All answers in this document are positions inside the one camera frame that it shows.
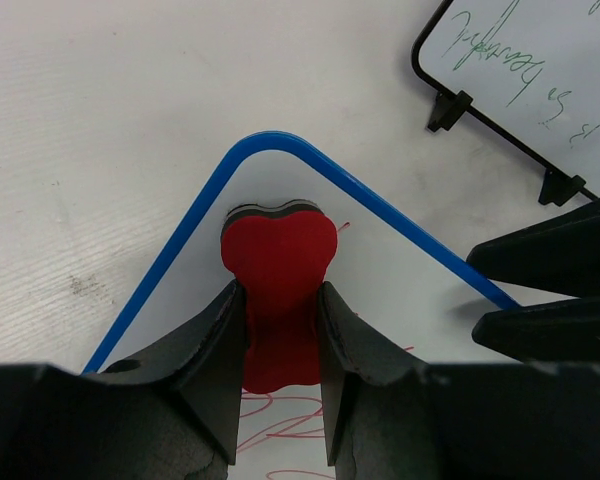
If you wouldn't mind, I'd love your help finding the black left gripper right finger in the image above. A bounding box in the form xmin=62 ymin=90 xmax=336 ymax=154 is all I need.
xmin=317 ymin=283 xmax=600 ymax=479

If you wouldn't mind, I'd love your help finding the black-framed whiteboard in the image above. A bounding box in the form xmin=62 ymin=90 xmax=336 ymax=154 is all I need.
xmin=412 ymin=0 xmax=600 ymax=196

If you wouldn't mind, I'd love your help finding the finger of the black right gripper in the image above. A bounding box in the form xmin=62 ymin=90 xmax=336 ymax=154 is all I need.
xmin=466 ymin=198 xmax=600 ymax=298
xmin=472 ymin=296 xmax=600 ymax=363

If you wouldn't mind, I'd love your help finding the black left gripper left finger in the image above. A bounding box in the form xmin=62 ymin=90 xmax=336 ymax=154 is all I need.
xmin=0 ymin=282 xmax=247 ymax=479

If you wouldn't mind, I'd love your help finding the red heart-shaped eraser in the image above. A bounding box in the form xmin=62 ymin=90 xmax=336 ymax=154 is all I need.
xmin=220 ymin=199 xmax=338 ymax=394

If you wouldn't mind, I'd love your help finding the blue-framed whiteboard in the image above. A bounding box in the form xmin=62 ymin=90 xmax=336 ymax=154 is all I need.
xmin=85 ymin=132 xmax=513 ymax=479

